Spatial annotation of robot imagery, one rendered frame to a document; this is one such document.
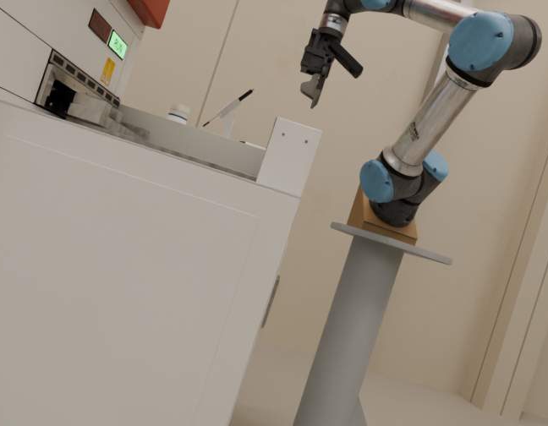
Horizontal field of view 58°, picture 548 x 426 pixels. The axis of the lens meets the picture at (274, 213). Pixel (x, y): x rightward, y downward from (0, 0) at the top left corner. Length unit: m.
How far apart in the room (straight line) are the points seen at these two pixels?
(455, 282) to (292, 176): 2.88
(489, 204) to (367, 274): 2.44
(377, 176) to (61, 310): 0.80
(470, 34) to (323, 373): 0.98
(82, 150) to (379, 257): 0.88
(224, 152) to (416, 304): 2.39
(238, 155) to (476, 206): 2.52
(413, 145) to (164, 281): 0.68
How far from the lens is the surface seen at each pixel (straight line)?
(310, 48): 1.42
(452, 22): 1.37
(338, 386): 1.54
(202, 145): 1.56
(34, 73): 1.21
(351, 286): 1.50
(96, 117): 1.25
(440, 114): 1.22
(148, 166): 0.95
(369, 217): 1.49
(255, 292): 0.91
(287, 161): 0.97
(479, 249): 3.83
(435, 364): 3.83
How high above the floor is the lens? 0.76
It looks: 1 degrees up
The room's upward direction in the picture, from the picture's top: 18 degrees clockwise
